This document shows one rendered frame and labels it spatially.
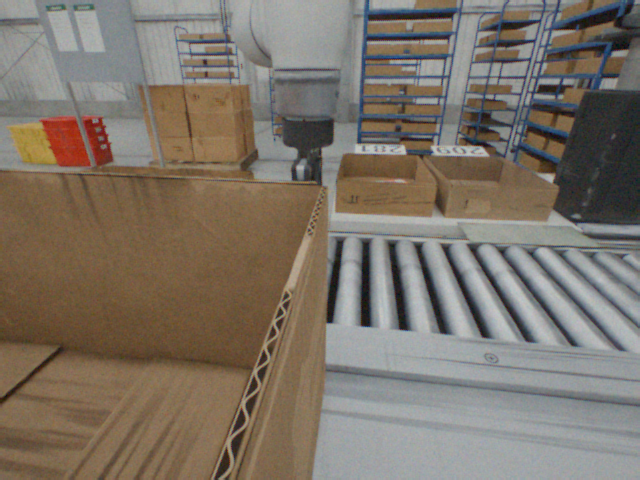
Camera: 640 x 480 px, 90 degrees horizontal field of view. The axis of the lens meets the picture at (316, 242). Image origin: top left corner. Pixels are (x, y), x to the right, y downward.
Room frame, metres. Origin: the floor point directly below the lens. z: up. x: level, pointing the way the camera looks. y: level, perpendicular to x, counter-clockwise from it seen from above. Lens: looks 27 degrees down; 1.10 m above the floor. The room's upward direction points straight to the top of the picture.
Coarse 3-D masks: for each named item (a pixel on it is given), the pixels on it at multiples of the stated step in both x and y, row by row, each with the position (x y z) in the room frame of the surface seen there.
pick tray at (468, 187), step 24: (432, 168) 1.06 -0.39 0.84; (456, 168) 1.21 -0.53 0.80; (480, 168) 1.20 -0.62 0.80; (504, 168) 1.14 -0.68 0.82; (456, 192) 0.84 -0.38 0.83; (480, 192) 0.84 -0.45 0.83; (504, 192) 0.83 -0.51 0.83; (528, 192) 0.82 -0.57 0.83; (552, 192) 0.82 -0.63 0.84; (456, 216) 0.84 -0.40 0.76; (480, 216) 0.84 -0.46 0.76; (504, 216) 0.83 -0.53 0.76; (528, 216) 0.82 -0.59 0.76
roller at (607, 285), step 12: (576, 252) 0.64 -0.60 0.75; (576, 264) 0.61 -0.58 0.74; (588, 264) 0.59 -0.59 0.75; (588, 276) 0.57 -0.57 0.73; (600, 276) 0.55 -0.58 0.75; (612, 276) 0.54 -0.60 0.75; (600, 288) 0.52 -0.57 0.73; (612, 288) 0.51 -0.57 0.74; (624, 288) 0.50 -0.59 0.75; (612, 300) 0.49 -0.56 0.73; (624, 300) 0.47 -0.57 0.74; (636, 300) 0.46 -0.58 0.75; (624, 312) 0.46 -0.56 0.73; (636, 312) 0.44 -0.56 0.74; (636, 324) 0.43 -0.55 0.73
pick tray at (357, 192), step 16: (352, 160) 1.25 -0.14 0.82; (368, 160) 1.25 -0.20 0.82; (384, 160) 1.24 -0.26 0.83; (400, 160) 1.23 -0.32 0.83; (416, 160) 1.20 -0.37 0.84; (352, 176) 1.25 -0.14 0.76; (368, 176) 1.25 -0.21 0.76; (384, 176) 1.24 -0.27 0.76; (400, 176) 1.23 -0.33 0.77; (416, 176) 1.17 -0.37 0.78; (432, 176) 0.92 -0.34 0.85; (336, 192) 0.89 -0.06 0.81; (352, 192) 0.88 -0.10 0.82; (368, 192) 0.87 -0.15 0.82; (384, 192) 0.87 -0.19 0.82; (400, 192) 0.86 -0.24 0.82; (416, 192) 0.85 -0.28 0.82; (432, 192) 0.85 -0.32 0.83; (336, 208) 0.89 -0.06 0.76; (352, 208) 0.88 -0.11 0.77; (368, 208) 0.87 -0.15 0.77; (384, 208) 0.87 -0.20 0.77; (400, 208) 0.86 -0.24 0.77; (416, 208) 0.85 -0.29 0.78; (432, 208) 0.85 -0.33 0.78
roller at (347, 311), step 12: (348, 240) 0.71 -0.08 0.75; (360, 240) 0.72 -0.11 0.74; (348, 252) 0.65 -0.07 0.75; (360, 252) 0.66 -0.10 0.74; (348, 264) 0.59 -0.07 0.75; (360, 264) 0.61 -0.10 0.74; (348, 276) 0.54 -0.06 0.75; (360, 276) 0.56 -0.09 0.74; (348, 288) 0.50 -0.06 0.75; (360, 288) 0.52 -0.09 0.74; (336, 300) 0.48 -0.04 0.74; (348, 300) 0.46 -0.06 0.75; (360, 300) 0.48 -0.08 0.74; (336, 312) 0.44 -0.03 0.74; (348, 312) 0.43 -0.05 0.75; (360, 312) 0.45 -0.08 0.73; (348, 324) 0.40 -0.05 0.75; (360, 324) 0.42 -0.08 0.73
